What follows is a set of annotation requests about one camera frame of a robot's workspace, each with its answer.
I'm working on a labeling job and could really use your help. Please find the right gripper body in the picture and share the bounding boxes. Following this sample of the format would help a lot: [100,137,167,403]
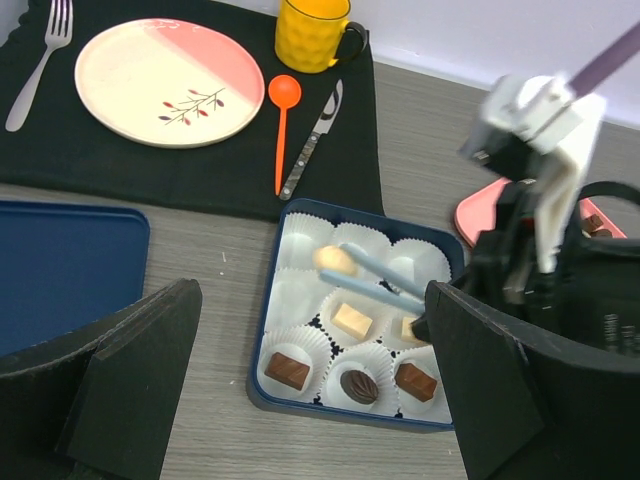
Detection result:
[451,182,639,358]

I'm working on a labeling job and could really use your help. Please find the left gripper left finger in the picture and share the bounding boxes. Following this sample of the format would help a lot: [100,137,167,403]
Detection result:
[1,279,203,479]

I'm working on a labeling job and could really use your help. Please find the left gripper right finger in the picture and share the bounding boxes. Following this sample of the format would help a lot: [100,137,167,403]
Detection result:
[426,282,639,479]

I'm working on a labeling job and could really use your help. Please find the brown rectangular chocolate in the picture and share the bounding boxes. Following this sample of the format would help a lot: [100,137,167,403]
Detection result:
[264,352,310,391]
[395,363,437,402]

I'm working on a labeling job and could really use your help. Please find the light blue plastic tongs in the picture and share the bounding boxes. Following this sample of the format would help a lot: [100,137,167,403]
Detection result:
[318,243,426,317]

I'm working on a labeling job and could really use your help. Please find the white round chocolate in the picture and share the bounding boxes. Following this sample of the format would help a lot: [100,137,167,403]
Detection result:
[312,245,358,277]

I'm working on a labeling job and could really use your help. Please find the white square chocolate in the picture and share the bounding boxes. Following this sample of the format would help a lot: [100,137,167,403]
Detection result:
[400,317,424,344]
[331,303,373,340]

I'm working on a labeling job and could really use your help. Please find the dark oval chocolate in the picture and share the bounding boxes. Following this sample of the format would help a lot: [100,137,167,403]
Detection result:
[340,370,379,405]

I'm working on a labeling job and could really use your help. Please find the dark blue chocolate box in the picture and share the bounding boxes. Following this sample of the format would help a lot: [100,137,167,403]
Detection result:
[246,199,464,432]

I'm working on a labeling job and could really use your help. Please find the dark blue box lid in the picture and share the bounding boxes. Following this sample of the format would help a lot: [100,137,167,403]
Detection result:
[1,200,151,355]

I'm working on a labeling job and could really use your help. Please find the pink plastic tray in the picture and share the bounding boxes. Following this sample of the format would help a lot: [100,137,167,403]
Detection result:
[454,178,626,247]

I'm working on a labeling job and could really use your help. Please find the black cloth placemat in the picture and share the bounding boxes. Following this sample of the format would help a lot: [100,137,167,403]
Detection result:
[1,1,383,221]

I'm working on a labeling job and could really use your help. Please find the steak knife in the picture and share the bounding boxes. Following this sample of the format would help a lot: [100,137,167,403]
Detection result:
[279,79,344,201]

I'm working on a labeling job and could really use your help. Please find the pink and cream plate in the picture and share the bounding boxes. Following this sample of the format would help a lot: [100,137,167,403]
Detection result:
[74,18,265,149]

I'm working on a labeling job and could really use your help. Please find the orange plastic spoon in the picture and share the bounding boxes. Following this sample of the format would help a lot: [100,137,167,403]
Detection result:
[268,74,302,196]

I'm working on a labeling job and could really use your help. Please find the silver fork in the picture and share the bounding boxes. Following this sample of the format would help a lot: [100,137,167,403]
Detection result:
[5,0,74,132]

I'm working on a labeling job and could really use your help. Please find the yellow mug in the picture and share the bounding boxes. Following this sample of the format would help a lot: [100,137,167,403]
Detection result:
[274,0,369,74]

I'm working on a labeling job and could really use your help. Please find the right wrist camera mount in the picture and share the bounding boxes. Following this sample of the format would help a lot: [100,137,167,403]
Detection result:
[460,74,607,274]

